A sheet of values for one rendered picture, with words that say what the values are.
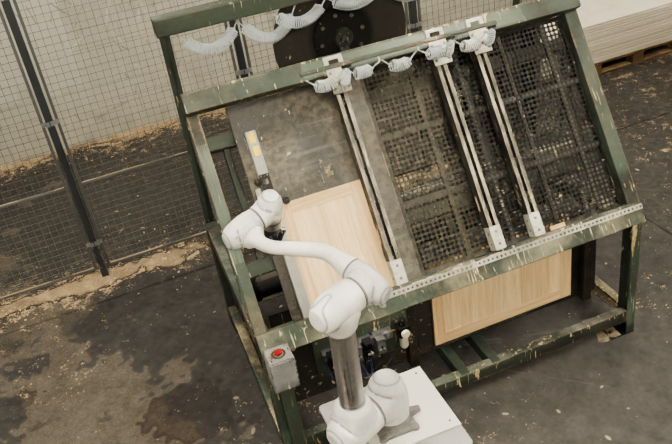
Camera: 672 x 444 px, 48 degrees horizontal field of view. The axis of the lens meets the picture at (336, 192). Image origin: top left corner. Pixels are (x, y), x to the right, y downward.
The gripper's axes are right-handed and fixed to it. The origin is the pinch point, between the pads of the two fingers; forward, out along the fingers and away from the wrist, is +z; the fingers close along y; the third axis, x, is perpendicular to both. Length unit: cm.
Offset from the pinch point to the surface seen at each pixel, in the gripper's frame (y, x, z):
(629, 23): -465, -240, 215
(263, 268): 1.0, -12.2, 36.4
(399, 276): -60, 16, 39
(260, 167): -12, -49, 5
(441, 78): -115, -59, -8
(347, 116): -62, -58, -2
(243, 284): 13.6, -4.7, 31.3
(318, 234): -29.4, -15.4, 27.5
